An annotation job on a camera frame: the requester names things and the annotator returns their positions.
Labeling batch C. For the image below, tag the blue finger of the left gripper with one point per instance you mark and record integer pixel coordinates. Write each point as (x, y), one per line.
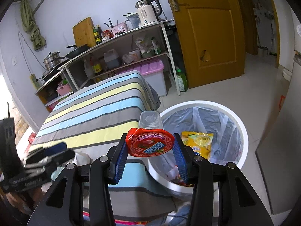
(59, 158)
(57, 148)

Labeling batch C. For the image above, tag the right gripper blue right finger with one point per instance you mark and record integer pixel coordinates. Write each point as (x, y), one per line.
(183, 156)

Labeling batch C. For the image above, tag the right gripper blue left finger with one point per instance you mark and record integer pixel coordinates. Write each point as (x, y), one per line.
(118, 156)

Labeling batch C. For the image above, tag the red lid jelly cup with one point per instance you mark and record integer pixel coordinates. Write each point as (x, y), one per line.
(149, 139)

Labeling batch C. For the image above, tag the white trash bin with liner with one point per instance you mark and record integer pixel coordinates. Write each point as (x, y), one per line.
(210, 129)

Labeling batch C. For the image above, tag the person's left hand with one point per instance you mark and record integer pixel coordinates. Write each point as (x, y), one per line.
(16, 201)

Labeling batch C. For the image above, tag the yellow lemon snack bag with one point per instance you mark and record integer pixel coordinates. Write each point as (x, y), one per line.
(199, 142)

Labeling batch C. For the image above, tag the striped tablecloth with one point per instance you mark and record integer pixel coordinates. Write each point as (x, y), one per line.
(93, 120)

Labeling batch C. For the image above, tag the pink plastic basket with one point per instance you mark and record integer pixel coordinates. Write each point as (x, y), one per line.
(63, 89)

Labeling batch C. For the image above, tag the green plastic bottle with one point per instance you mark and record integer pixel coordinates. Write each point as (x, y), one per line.
(182, 80)

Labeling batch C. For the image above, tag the pink lid storage box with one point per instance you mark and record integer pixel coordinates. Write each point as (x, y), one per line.
(153, 72)

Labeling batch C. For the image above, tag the stainless steel pot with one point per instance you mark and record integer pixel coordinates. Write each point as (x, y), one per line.
(52, 59)

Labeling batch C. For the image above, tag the black frying pan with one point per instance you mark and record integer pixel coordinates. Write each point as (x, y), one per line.
(76, 50)

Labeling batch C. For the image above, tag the grey plastic jug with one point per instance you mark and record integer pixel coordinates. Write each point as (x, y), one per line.
(111, 58)

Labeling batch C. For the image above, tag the wooden cutting board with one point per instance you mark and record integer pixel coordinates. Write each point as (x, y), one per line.
(83, 33)

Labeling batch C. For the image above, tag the dark sauce bottle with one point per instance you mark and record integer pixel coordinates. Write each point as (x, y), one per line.
(97, 37)

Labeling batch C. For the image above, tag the green hanging cloth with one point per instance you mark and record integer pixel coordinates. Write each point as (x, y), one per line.
(30, 26)

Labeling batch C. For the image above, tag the white metal shelf rack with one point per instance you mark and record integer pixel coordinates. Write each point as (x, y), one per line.
(145, 49)

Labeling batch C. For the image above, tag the pink utensil box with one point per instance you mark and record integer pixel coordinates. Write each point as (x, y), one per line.
(119, 29)

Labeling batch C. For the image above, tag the yellow wooden door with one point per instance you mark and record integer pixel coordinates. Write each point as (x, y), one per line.
(211, 35)

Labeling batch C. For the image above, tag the clear plastic container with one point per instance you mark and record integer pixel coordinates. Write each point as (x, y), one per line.
(133, 19)

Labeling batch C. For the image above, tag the white electric kettle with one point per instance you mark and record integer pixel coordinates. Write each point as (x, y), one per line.
(148, 11)

